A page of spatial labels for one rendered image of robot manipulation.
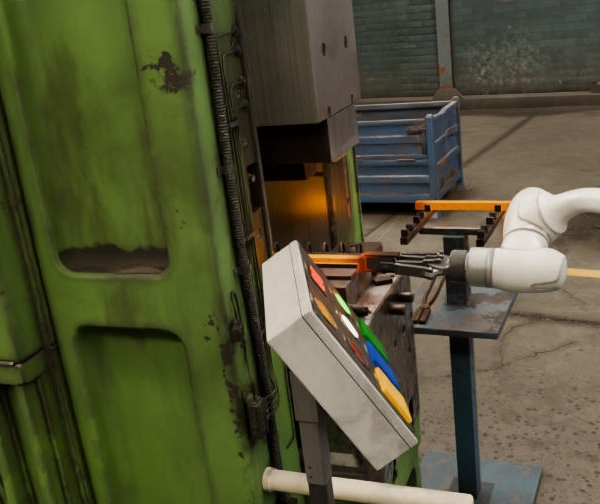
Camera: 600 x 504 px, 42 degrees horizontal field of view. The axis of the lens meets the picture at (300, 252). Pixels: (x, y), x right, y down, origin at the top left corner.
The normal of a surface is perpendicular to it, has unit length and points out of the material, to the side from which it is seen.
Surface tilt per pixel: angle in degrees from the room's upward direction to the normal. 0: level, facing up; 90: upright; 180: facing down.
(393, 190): 90
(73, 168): 89
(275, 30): 90
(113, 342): 90
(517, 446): 0
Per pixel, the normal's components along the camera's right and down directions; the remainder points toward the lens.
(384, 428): 0.07, 0.31
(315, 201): -0.36, 0.34
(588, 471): -0.12, -0.94
